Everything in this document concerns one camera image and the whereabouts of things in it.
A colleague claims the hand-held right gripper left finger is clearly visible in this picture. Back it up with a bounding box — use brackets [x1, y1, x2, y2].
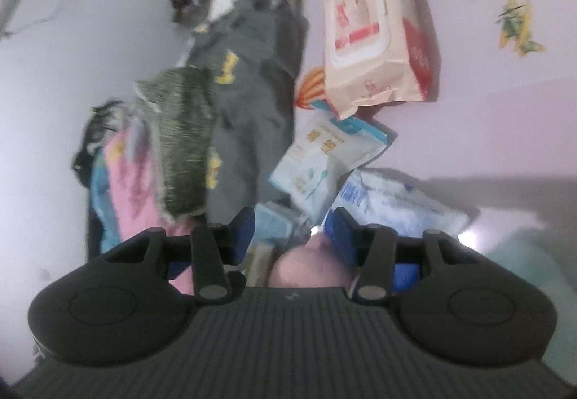
[101, 206, 257, 305]

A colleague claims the black cloth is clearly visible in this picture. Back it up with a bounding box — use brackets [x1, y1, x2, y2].
[71, 99, 127, 189]

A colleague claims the clear plastic packet blue label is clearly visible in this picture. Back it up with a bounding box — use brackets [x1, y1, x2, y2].
[322, 169, 481, 242]

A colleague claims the red and cream wet wipes pack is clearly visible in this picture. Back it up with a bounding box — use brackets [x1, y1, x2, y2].
[322, 0, 441, 120]

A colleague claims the dark brown bundle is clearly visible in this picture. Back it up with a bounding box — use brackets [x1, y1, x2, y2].
[169, 0, 221, 32]

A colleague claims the pink plush toy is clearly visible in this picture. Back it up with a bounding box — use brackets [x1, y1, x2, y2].
[268, 234, 354, 289]

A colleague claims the pink printed bed sheet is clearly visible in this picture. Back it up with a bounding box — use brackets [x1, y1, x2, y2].
[293, 0, 577, 292]

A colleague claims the white packet with blue top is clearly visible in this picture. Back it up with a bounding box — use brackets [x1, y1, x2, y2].
[269, 108, 397, 222]

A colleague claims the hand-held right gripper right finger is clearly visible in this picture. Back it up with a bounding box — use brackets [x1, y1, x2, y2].
[325, 207, 482, 305]

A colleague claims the green patterned pillow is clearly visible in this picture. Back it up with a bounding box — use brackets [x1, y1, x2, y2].
[134, 67, 217, 217]

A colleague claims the grey blanket with yellow print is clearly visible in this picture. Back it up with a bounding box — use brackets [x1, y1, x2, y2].
[178, 0, 312, 226]

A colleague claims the pink quilt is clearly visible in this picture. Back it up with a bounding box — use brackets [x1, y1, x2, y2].
[88, 129, 194, 296]

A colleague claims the light blue tissue packet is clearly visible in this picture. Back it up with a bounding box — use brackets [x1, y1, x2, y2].
[255, 201, 312, 247]

